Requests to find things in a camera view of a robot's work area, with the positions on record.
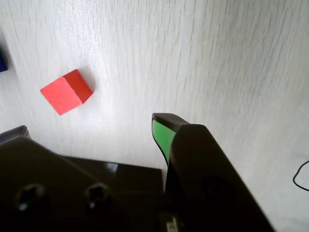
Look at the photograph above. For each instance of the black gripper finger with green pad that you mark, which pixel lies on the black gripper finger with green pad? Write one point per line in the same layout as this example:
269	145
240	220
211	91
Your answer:
207	164

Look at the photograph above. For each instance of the blue wooden cube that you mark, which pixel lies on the blue wooden cube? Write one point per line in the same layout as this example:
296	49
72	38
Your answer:
2	60

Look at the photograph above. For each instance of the red wooden cube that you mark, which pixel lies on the red wooden cube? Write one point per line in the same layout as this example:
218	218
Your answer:
65	94

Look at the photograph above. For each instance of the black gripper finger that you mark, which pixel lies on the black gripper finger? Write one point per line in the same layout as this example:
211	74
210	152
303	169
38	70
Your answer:
36	183

